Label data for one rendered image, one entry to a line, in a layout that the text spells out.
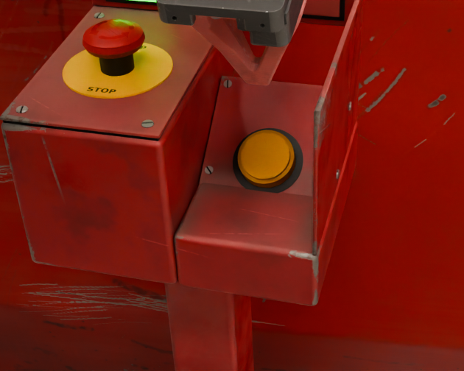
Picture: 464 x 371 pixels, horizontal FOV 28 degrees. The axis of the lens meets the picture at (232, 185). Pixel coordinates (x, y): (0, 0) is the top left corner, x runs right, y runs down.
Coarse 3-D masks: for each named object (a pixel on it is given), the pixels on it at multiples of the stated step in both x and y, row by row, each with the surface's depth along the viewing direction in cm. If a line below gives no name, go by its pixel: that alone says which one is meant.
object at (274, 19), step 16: (160, 0) 46; (176, 0) 45; (192, 0) 45; (208, 0) 45; (224, 0) 45; (240, 0) 45; (256, 0) 45; (272, 0) 45; (288, 0) 45; (160, 16) 46; (176, 16) 46; (192, 16) 46; (224, 16) 45; (240, 16) 45; (256, 16) 45; (272, 16) 44
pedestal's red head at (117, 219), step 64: (64, 64) 61; (192, 64) 60; (64, 128) 56; (128, 128) 55; (192, 128) 60; (256, 128) 63; (320, 128) 51; (64, 192) 58; (128, 192) 57; (192, 192) 62; (256, 192) 61; (320, 192) 55; (64, 256) 62; (128, 256) 60; (192, 256) 59; (256, 256) 57; (320, 256) 57
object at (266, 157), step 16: (256, 144) 61; (272, 144) 61; (288, 144) 61; (240, 160) 62; (256, 160) 61; (272, 160) 61; (288, 160) 61; (256, 176) 61; (272, 176) 61; (288, 176) 61
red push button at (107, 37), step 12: (96, 24) 59; (108, 24) 59; (120, 24) 59; (132, 24) 59; (84, 36) 58; (96, 36) 58; (108, 36) 58; (120, 36) 58; (132, 36) 58; (144, 36) 59; (96, 48) 57; (108, 48) 57; (120, 48) 57; (132, 48) 58; (108, 60) 59; (120, 60) 59; (132, 60) 60; (108, 72) 59; (120, 72) 59
